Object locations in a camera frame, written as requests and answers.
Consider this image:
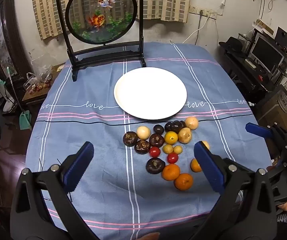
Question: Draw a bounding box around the black hat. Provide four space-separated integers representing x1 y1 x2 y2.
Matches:
218 37 244 53

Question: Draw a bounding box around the round goldfish screen black stand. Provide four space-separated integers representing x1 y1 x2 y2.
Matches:
55 0 146 82

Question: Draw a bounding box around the red cherry tomato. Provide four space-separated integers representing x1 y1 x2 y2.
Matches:
149 146 161 158
167 152 179 164

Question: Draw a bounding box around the large tan longan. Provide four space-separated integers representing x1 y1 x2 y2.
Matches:
178 127 192 144
185 116 199 130

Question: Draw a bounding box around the small wooden side table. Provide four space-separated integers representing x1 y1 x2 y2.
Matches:
22 64 65 120

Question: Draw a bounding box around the dark wooden cabinet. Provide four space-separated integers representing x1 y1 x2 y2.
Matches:
0 0 34 85

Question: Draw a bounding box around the black mesh chair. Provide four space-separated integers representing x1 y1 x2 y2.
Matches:
255 85 287 140

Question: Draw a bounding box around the computer monitor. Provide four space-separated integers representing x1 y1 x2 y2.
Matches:
248 32 285 72

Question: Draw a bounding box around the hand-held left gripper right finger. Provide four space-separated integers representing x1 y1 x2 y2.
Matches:
191 141 277 240

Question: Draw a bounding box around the beige checked curtain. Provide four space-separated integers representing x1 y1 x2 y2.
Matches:
31 0 192 40

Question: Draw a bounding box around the green dustpan with handle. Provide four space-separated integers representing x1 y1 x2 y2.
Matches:
7 67 33 131

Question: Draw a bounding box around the pile of red dates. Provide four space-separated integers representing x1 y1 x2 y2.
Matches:
30 80 52 92

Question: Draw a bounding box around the blue striped tablecloth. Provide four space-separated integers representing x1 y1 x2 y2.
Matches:
25 41 275 240

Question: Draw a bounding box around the black speaker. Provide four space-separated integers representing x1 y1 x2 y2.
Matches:
275 27 287 50

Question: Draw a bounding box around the clear plastic bag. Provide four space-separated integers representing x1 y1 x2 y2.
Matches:
31 54 53 81

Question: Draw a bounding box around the black computer desk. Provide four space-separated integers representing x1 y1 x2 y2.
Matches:
223 27 287 101

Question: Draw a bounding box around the yellow orange tomato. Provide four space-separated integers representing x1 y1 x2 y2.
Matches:
190 158 203 173

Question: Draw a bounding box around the white cable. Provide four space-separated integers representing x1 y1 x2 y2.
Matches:
182 15 209 44

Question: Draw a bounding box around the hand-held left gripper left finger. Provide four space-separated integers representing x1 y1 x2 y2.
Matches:
10 141 95 240

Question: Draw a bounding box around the flat cardboard box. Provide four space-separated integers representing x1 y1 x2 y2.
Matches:
252 19 274 35

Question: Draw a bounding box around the pale cream longan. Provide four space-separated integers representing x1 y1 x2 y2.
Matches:
137 126 151 140

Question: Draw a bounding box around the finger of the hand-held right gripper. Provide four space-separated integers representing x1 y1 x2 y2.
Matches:
245 122 287 156
266 164 287 203

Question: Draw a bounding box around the white round plate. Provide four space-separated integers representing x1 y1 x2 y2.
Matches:
114 67 187 120

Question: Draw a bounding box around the white wall power strip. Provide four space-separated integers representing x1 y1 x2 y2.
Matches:
189 5 218 20

